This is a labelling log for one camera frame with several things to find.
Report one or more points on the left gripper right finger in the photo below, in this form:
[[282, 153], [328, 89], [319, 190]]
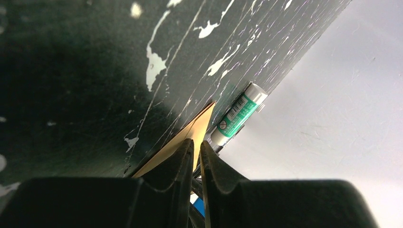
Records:
[[233, 201]]

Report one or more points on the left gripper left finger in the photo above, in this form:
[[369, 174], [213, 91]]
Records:
[[158, 199]]

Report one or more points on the green white glue stick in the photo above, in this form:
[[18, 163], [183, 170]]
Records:
[[238, 114]]

